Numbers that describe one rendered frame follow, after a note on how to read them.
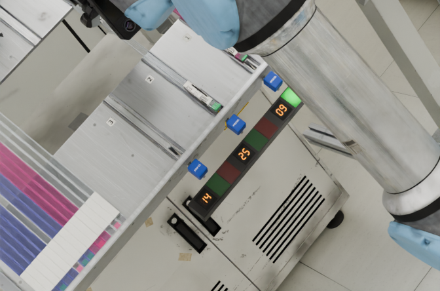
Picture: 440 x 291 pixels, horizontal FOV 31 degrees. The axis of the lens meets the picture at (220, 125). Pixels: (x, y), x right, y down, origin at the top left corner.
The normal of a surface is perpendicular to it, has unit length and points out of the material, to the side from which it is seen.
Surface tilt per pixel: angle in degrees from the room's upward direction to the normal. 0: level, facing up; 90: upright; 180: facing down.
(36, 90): 90
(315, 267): 0
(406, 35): 90
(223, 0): 84
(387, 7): 90
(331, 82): 76
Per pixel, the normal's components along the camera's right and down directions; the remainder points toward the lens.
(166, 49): -0.04, -0.33
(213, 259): 0.53, 0.20
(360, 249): -0.56, -0.65
